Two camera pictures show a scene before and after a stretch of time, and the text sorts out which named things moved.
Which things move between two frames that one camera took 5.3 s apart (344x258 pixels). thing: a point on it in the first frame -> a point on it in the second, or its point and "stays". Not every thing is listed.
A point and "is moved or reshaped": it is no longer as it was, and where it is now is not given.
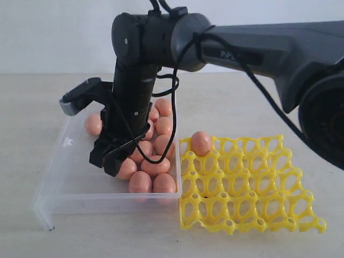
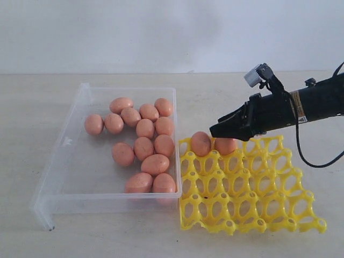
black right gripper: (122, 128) -> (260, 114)
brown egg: (146, 148) stays
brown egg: (94, 124) stays
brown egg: (128, 166) is moved or reshaped
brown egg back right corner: (164, 107) stays
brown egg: (201, 143) stays
